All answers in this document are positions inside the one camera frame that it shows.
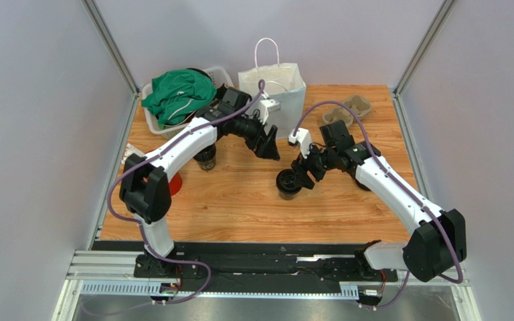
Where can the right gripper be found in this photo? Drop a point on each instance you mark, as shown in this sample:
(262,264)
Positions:
(307,168)

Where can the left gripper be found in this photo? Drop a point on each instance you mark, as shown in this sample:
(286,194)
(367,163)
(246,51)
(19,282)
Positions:
(263,146)

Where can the black cup lid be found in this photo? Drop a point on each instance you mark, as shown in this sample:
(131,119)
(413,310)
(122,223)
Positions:
(286,182)

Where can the black cup stack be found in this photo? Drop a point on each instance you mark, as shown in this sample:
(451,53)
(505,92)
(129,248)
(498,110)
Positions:
(206,158)

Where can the white paper bag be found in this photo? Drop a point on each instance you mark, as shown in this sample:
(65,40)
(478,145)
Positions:
(283,83)

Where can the single black coffee cup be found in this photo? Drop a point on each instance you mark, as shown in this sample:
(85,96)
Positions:
(288,195)

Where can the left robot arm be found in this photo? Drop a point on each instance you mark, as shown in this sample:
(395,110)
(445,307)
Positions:
(144,185)

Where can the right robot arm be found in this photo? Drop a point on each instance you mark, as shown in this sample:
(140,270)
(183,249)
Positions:
(437,237)

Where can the black cloth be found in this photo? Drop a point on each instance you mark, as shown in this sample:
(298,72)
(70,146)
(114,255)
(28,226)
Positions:
(219,77)

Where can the white plastic basket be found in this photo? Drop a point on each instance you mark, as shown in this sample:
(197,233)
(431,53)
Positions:
(166,131)

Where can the red cup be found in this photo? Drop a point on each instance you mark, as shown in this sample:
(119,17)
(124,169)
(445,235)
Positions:
(175,184)

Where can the green cloth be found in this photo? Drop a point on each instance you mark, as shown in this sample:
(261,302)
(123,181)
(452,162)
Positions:
(178,93)

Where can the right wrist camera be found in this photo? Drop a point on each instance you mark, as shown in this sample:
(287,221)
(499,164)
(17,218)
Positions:
(302,138)

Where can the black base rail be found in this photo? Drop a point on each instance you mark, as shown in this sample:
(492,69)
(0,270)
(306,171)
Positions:
(268,268)

